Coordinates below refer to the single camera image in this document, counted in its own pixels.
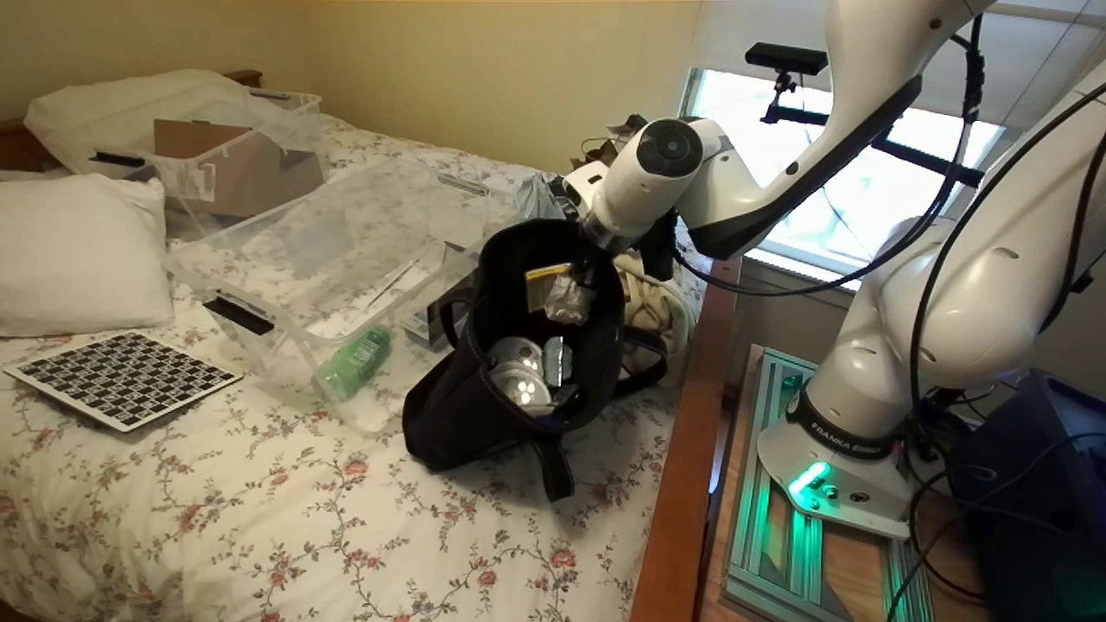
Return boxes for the black white checkerboard board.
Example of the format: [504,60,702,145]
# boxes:
[5,327,250,437]

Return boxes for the brown cardboard box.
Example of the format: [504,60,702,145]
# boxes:
[153,116,329,222]

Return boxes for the beige crumpled cloth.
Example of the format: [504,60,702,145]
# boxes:
[614,249,694,348]

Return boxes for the dark blue bag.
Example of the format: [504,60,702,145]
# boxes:
[946,372,1106,622]

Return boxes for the crumpled clear plastic bag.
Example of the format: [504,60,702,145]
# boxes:
[507,171,577,227]

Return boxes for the large clear plastic bin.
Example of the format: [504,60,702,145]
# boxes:
[166,152,547,409]

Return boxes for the black fabric bag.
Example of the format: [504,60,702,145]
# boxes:
[400,218,672,503]

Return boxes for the teal wooden platform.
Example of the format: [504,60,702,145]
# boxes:
[721,341,940,622]

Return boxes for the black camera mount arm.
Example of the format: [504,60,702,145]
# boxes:
[744,42,989,187]

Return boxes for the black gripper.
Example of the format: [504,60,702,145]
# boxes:
[552,209,613,271]

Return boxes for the clear bin with cardboard box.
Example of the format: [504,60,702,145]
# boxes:
[20,66,337,241]

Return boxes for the green bottle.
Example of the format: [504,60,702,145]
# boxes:
[312,324,399,404]

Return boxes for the wooden headboard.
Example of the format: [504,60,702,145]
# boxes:
[0,116,60,175]

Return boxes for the shiny silver container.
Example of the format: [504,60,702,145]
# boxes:
[539,335,577,391]

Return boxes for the window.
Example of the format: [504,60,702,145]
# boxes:
[686,0,1106,280]

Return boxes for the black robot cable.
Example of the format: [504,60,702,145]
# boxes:
[672,9,996,305]

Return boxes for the wooden bed frame rail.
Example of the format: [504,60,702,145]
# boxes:
[628,257,751,622]

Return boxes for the floral bedspread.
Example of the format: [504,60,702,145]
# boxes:
[0,106,721,622]

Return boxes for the white pillow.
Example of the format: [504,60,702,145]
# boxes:
[0,171,178,338]

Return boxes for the silver metal can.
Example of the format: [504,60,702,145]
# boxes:
[483,335,556,419]

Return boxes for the black floor cables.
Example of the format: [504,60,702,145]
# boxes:
[891,391,1005,622]

